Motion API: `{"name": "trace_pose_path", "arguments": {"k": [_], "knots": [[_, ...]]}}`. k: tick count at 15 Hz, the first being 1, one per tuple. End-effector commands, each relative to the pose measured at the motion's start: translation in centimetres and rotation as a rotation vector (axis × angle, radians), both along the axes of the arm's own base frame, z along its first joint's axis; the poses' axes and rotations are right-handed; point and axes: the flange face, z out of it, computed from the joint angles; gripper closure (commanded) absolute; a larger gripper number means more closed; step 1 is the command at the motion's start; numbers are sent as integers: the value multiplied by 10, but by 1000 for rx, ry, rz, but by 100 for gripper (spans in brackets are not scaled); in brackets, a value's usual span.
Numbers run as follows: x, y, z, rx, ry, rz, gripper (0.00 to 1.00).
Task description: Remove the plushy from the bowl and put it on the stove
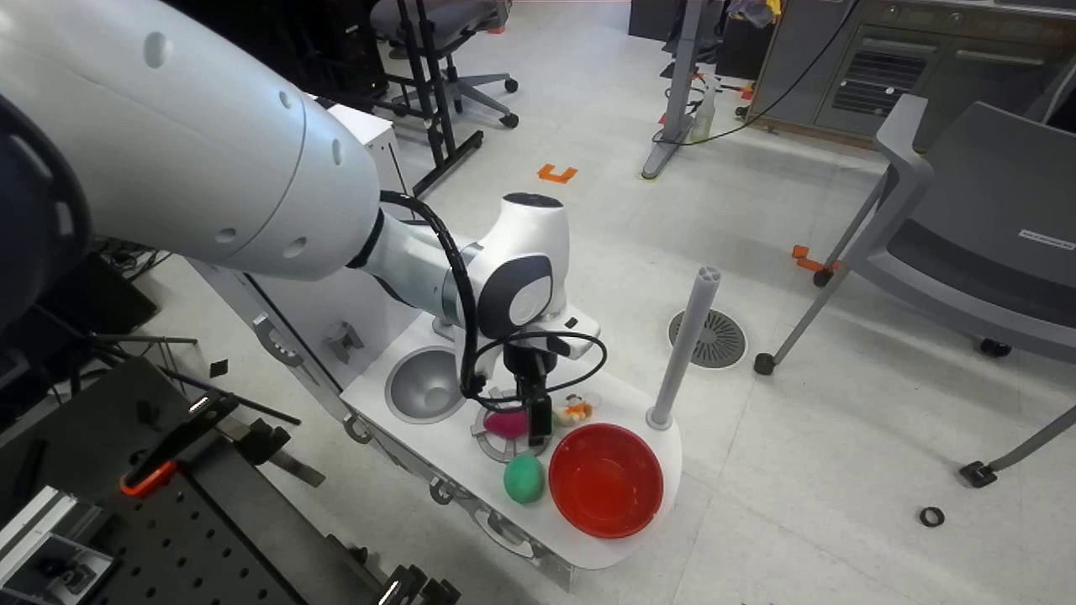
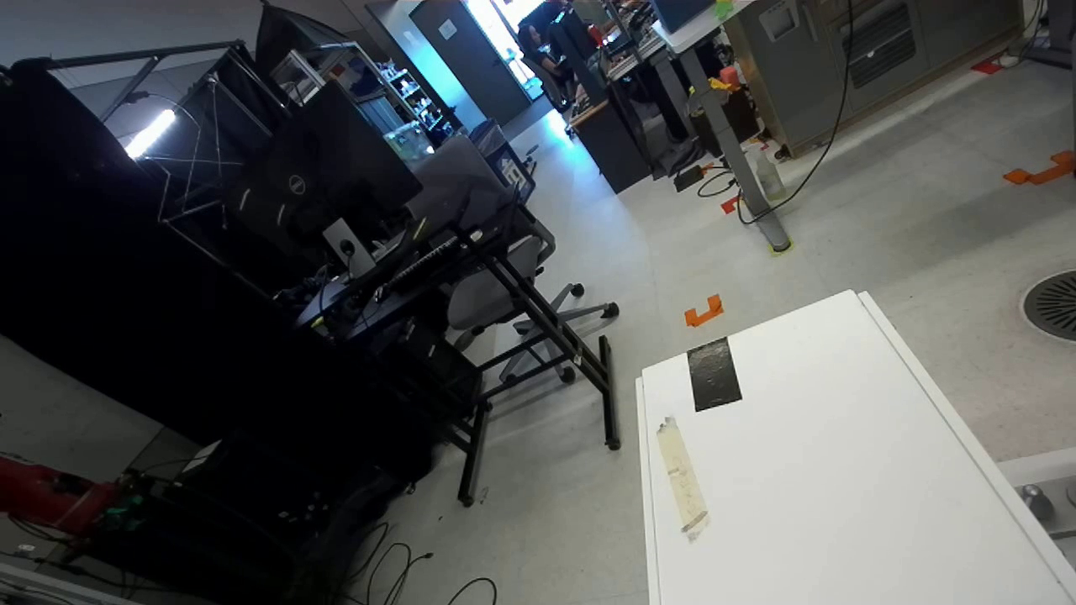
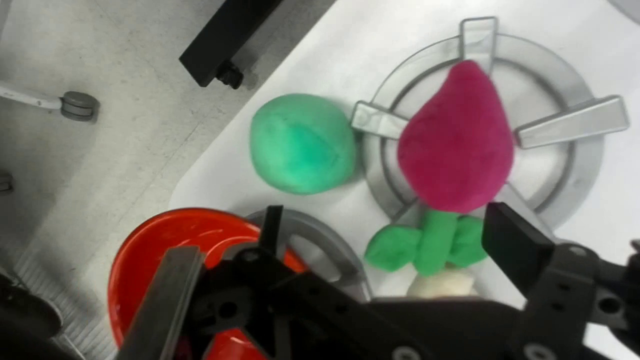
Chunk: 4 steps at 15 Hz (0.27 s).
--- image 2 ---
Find round floor drain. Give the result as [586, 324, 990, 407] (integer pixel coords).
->
[1018, 265, 1076, 347]

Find bright light panel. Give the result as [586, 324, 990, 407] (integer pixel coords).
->
[118, 106, 183, 166]

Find black floor cables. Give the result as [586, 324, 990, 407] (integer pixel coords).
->
[346, 517, 500, 605]

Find cluttered background shelf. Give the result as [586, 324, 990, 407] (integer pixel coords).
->
[358, 60, 452, 163]

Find red object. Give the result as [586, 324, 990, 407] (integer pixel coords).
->
[0, 452, 120, 535]

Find large black panel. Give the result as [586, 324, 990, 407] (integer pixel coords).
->
[0, 44, 374, 452]

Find dark background cabinet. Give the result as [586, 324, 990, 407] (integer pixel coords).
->
[567, 93, 665, 195]

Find black computer monitor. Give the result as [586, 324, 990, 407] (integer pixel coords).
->
[238, 81, 426, 247]

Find grey metal cabinet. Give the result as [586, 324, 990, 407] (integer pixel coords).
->
[723, 0, 1029, 157]

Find grey metal fitting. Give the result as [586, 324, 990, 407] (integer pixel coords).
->
[1001, 446, 1076, 576]

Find black computer desk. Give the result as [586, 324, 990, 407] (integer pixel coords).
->
[280, 214, 627, 512]

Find dark rectangular label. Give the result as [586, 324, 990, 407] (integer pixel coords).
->
[681, 332, 748, 414]

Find beige tape strip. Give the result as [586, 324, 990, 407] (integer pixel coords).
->
[651, 414, 713, 544]

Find grey office chair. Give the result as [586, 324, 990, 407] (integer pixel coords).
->
[406, 132, 623, 389]

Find black hanging cable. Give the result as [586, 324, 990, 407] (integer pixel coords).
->
[734, 0, 862, 229]

